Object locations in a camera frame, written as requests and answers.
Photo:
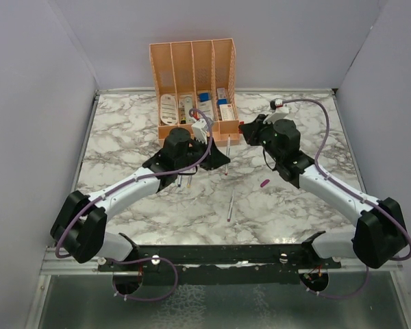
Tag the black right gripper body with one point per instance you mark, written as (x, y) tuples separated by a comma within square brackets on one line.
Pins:
[(266, 131)]

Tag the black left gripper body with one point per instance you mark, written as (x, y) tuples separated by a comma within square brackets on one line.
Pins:
[(196, 153)]

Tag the red white pen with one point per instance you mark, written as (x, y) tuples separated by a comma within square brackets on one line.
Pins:
[(227, 153)]

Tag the magenta pen cap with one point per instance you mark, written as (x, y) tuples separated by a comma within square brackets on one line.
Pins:
[(264, 183)]

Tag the magenta white pen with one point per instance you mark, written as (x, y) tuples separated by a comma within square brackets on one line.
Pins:
[(231, 205)]

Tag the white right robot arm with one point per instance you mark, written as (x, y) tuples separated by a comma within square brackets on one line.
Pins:
[(380, 231)]

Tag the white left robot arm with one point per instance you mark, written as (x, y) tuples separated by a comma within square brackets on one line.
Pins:
[(80, 227)]

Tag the grey metal flat tool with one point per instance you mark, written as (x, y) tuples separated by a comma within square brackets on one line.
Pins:
[(185, 104)]

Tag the white oval packaged item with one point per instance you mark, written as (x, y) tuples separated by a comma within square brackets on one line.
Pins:
[(168, 110)]

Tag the white box blue lid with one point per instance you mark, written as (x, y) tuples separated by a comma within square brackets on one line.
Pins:
[(205, 103)]

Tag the peach plastic desk organizer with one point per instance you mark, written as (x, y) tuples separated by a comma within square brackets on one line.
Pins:
[(184, 68)]

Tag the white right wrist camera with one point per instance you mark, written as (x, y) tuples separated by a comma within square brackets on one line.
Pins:
[(278, 111)]

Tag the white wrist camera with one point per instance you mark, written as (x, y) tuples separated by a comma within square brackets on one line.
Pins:
[(201, 129), (278, 111)]

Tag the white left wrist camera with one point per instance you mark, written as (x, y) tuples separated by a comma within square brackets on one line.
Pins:
[(201, 129)]

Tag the black metal base frame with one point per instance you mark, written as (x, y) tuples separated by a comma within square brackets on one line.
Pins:
[(163, 265)]

